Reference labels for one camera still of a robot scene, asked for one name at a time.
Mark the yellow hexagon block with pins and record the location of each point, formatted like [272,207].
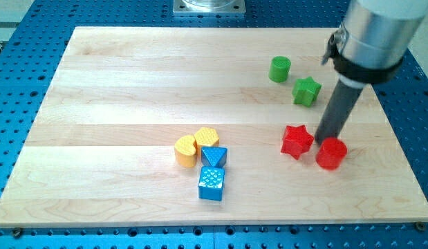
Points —
[206,137]

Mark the red star block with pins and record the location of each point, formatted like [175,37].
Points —
[296,141]

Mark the red cylinder block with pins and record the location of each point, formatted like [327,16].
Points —
[331,153]

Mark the blue perforated table plate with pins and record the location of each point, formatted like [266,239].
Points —
[30,58]

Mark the light wooden board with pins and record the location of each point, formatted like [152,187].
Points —
[100,152]

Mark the green cylinder block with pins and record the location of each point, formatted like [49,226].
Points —
[279,69]

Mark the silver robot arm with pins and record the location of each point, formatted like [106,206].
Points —
[369,45]

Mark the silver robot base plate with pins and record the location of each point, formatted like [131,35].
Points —
[208,6]

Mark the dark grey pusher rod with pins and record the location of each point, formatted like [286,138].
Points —
[338,109]

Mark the green star block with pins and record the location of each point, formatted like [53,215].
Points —
[305,91]

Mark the blue cube block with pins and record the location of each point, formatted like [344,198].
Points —
[211,183]

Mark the yellow crescent block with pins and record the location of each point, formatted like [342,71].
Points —
[185,150]

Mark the blue triangle block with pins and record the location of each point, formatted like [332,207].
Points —
[214,156]

